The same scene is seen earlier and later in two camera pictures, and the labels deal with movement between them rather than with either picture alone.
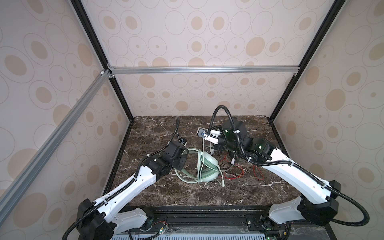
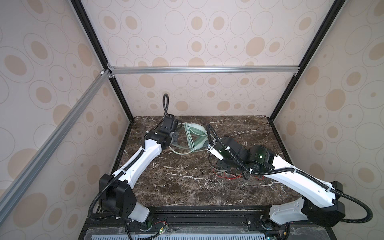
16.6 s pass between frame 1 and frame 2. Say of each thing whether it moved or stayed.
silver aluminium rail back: stayed
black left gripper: moved
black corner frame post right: stayed
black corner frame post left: stayed
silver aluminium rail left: stayed
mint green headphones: moved
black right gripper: moved
